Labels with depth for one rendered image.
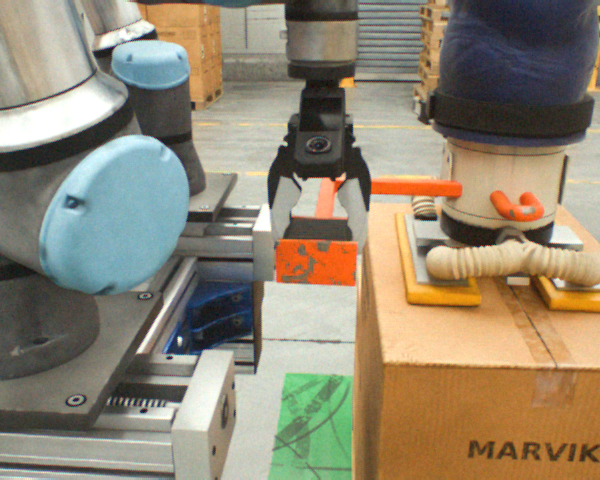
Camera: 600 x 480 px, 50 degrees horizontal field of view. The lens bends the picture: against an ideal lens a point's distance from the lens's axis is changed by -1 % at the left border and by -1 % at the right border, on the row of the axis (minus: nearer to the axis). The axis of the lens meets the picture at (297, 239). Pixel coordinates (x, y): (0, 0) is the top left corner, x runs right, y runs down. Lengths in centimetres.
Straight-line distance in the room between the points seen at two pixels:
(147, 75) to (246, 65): 925
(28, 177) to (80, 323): 22
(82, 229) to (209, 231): 64
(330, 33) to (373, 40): 949
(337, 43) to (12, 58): 34
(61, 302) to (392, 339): 41
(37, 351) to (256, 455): 155
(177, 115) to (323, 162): 47
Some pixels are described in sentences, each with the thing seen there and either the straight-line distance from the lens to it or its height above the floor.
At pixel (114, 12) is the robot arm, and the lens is 115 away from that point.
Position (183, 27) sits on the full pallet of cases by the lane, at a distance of 775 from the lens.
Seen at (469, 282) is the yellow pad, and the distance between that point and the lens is 94.
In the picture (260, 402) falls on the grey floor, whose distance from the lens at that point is 233.
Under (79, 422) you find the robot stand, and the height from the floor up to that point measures 103.
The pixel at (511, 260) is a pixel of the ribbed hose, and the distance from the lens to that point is 87.
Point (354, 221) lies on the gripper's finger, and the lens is 71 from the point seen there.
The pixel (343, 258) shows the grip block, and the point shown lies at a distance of 68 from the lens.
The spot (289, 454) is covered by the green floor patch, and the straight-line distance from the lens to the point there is 211.
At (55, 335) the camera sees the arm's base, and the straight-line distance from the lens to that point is 62.
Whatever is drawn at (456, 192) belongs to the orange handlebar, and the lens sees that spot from 97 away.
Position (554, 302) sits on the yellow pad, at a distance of 93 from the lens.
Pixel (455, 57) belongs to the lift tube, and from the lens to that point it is 93.
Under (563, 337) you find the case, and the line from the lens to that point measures 88.
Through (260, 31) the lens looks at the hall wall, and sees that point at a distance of 1032.
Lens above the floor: 135
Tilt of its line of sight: 21 degrees down
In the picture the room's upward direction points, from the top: straight up
